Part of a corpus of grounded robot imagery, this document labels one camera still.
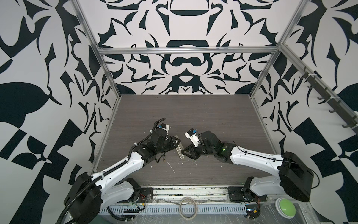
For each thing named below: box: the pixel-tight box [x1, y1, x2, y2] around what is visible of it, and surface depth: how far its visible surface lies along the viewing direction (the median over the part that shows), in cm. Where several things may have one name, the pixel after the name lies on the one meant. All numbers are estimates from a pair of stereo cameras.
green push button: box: [275, 197, 297, 219], surface depth 71 cm
